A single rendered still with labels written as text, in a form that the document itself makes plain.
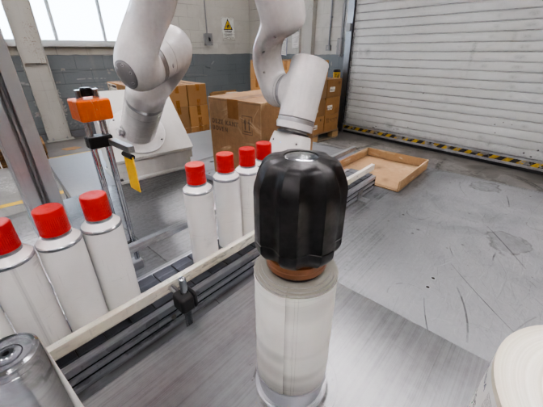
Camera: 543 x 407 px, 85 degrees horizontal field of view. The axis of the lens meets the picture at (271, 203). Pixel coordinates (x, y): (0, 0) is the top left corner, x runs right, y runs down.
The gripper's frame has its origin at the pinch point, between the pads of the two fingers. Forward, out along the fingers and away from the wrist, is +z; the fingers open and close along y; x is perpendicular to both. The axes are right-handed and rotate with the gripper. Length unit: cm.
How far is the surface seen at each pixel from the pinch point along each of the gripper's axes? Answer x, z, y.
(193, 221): -24.4, 4.3, 1.1
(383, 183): 51, -7, 7
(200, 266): -23.5, 11.9, 4.2
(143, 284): -29.9, 17.4, -2.7
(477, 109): 386, -104, -20
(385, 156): 76, -17, -4
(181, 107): 157, -25, -288
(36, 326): -46.6, 16.4, 2.3
